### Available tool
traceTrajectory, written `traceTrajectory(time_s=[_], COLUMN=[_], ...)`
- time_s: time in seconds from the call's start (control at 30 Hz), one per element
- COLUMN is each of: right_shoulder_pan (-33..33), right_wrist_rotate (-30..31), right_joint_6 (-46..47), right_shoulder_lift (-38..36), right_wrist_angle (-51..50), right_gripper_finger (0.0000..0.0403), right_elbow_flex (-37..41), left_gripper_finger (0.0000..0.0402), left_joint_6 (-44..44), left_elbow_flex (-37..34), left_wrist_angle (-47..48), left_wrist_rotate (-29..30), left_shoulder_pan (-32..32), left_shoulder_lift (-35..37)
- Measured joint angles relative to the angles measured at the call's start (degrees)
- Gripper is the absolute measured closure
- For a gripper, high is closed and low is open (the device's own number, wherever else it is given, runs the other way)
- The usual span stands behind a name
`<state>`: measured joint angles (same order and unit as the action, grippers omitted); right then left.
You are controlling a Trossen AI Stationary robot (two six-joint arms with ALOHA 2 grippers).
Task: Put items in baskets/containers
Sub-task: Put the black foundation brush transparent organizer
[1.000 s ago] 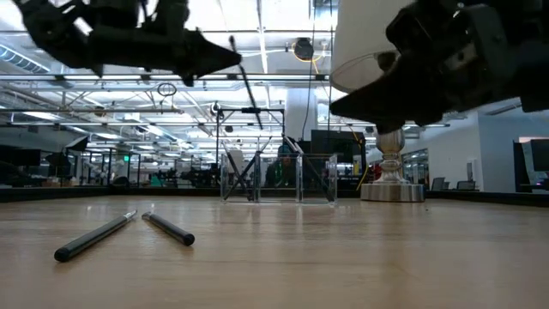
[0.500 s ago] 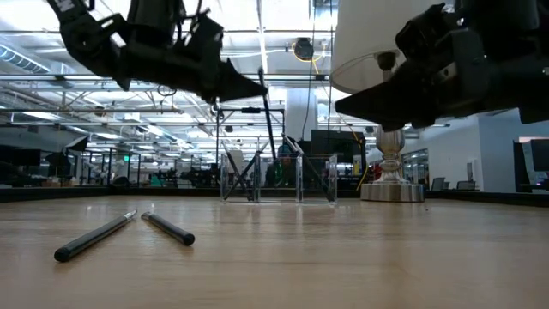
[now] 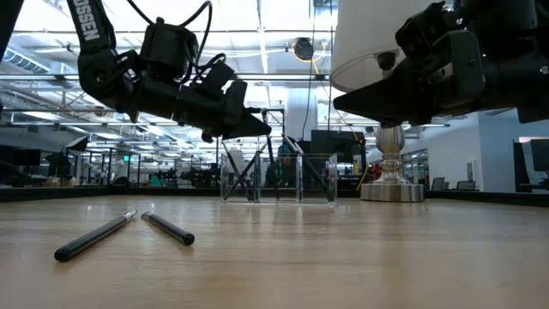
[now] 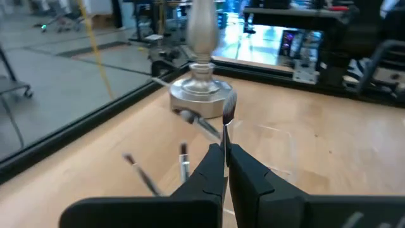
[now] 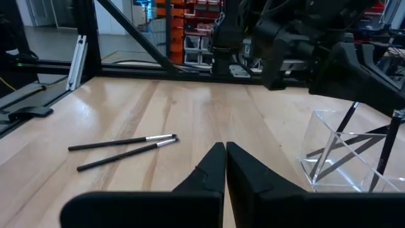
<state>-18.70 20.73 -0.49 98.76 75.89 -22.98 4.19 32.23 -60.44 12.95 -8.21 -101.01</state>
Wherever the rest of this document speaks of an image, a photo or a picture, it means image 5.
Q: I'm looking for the metal rack with red bins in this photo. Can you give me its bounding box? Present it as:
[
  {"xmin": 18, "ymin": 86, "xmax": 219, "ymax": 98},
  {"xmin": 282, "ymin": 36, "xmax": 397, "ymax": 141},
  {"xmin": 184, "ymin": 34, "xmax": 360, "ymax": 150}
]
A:
[{"xmin": 360, "ymin": 0, "xmax": 389, "ymax": 16}]

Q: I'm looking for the silver aluminium bracket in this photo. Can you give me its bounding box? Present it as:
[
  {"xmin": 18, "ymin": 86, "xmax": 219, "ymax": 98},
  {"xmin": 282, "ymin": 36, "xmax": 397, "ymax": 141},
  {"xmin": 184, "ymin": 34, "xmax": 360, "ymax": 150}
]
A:
[{"xmin": 65, "ymin": 34, "xmax": 88, "ymax": 92}]

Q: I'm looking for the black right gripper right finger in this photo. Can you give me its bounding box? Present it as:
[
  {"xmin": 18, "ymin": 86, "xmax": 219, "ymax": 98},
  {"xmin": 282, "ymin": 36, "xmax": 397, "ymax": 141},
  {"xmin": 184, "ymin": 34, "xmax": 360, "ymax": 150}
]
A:
[{"xmin": 225, "ymin": 141, "xmax": 405, "ymax": 228}]

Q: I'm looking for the clear acrylic organizer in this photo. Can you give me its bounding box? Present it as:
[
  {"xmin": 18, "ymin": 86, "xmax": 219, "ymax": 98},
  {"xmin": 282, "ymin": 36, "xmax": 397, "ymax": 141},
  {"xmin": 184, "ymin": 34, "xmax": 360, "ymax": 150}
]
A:
[{"xmin": 299, "ymin": 109, "xmax": 405, "ymax": 193}]

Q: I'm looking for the black plastic edge clamp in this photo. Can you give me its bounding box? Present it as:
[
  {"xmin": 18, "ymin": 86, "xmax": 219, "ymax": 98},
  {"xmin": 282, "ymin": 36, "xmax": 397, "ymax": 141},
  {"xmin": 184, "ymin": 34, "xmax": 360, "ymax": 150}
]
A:
[{"xmin": 7, "ymin": 106, "xmax": 54, "ymax": 124}]

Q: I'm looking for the black spoolie brush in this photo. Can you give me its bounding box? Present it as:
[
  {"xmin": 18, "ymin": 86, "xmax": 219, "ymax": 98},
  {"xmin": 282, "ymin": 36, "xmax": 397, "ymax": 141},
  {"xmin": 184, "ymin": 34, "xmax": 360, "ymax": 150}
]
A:
[{"xmin": 305, "ymin": 125, "xmax": 392, "ymax": 159}]

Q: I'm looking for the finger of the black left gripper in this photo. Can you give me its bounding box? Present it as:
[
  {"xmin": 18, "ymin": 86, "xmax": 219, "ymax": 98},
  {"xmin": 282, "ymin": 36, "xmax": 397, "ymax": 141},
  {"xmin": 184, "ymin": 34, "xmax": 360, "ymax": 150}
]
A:
[
  {"xmin": 308, "ymin": 42, "xmax": 405, "ymax": 117},
  {"xmin": 359, "ymin": 43, "xmax": 405, "ymax": 92}
]

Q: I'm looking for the black aluminium table frame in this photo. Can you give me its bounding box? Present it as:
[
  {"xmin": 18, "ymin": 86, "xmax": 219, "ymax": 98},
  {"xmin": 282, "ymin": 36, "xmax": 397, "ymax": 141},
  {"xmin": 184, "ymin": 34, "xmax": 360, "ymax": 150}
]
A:
[{"xmin": 0, "ymin": 0, "xmax": 309, "ymax": 139}]

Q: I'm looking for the storage rack with parts bins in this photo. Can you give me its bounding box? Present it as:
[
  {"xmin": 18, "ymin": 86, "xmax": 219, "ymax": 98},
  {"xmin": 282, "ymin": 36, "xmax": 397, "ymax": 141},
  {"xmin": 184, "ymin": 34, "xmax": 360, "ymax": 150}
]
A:
[{"xmin": 154, "ymin": 0, "xmax": 265, "ymax": 67}]

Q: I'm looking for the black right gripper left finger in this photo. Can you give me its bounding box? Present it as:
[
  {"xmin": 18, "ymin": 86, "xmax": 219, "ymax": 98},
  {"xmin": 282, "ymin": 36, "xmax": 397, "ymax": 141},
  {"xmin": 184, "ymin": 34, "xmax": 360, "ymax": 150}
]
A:
[{"xmin": 59, "ymin": 141, "xmax": 228, "ymax": 228}]

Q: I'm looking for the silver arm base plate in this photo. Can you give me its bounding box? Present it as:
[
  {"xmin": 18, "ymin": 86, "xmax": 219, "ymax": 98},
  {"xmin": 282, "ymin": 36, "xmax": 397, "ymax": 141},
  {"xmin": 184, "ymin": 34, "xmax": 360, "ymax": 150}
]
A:
[{"xmin": 228, "ymin": 64, "xmax": 252, "ymax": 79}]

